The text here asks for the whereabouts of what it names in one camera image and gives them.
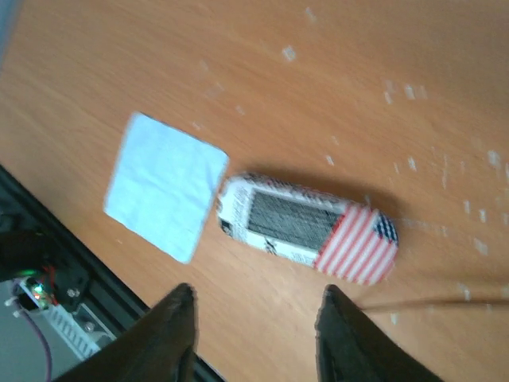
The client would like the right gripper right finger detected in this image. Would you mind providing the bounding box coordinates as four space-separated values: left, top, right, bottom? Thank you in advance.
315 284 441 381

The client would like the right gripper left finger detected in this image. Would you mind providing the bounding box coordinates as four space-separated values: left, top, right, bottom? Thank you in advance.
57 283 196 382

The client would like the flag newsprint glasses case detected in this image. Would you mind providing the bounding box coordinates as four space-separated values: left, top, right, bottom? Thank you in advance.
216 173 399 285

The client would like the light blue cleaning cloth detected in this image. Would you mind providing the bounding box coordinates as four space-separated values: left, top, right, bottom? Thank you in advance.
103 112 229 263

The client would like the light blue slotted cable duct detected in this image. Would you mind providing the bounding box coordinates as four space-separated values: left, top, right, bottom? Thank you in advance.
42 306 100 361

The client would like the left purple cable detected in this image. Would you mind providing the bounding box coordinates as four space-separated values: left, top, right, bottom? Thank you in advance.
14 278 53 382

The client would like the black aluminium front rail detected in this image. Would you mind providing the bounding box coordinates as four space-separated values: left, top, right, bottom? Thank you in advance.
1 170 220 381

